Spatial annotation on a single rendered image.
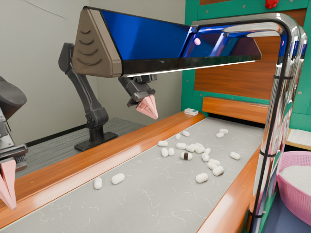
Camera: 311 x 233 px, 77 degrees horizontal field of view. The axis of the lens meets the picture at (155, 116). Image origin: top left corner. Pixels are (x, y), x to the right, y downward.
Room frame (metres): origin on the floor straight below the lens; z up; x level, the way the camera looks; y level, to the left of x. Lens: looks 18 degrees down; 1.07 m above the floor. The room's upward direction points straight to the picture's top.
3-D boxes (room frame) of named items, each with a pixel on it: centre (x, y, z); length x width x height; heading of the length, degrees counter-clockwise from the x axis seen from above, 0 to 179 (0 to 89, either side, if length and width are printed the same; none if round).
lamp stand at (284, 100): (0.41, -0.18, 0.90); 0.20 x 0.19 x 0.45; 140
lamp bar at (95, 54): (0.47, -0.12, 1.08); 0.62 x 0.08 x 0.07; 140
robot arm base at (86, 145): (0.82, 0.27, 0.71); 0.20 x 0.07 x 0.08; 144
